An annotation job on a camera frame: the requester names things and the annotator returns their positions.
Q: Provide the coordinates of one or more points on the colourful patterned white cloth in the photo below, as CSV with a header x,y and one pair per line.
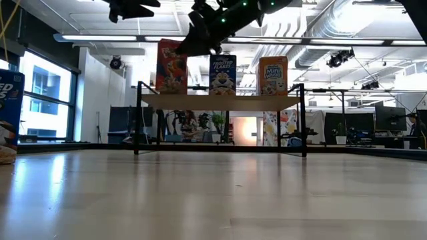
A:
x,y
288,128

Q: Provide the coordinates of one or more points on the wooden shelf black metal frame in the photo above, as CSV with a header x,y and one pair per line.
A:
x,y
217,102

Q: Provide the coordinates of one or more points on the dark office desk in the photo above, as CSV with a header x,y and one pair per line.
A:
x,y
390,140

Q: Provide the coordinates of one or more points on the black ceiling rail fixture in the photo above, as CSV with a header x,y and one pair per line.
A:
x,y
380,2

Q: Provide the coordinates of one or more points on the large window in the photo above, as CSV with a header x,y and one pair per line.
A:
x,y
46,100

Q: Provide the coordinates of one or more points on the black wall-mounted camera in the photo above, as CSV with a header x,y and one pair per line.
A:
x,y
115,62

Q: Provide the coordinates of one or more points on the orange Frosted Mini Wheats box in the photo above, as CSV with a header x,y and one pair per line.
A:
x,y
273,78

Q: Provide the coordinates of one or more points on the person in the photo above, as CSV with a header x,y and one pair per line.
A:
x,y
189,128
418,130

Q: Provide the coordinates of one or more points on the green plant white pot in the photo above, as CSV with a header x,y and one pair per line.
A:
x,y
218,128
341,138

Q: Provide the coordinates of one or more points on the red Froot Loops box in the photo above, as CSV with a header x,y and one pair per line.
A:
x,y
170,73

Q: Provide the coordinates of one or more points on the black aluminium table frame rails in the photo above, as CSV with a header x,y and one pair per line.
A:
x,y
233,147

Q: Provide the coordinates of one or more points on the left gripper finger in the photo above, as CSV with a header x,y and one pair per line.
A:
x,y
140,3
133,12

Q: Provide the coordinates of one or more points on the black partition panel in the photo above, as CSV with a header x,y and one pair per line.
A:
x,y
353,120

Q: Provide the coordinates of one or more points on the blue rounded object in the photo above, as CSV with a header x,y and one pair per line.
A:
x,y
294,142

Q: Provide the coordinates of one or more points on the black ceiling spotlight cluster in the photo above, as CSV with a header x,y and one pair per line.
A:
x,y
338,58

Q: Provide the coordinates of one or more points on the long linear ceiling light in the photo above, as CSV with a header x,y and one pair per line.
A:
x,y
100,37

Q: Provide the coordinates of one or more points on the dark blue partition panel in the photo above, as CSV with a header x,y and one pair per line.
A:
x,y
120,123

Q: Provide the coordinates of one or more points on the silver ceiling air duct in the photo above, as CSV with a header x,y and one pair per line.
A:
x,y
312,56

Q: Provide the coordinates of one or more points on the white hanging cloth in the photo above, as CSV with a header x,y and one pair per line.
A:
x,y
315,125

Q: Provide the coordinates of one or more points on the blue Frosted Flakes box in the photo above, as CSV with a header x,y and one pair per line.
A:
x,y
222,76
10,110

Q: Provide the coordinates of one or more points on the black metal frame stand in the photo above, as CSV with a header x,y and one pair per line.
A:
x,y
343,100

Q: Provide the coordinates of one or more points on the small black ceiling spotlight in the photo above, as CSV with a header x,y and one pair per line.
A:
x,y
370,85

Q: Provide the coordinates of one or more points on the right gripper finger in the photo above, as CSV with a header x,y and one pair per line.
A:
x,y
198,21
195,45

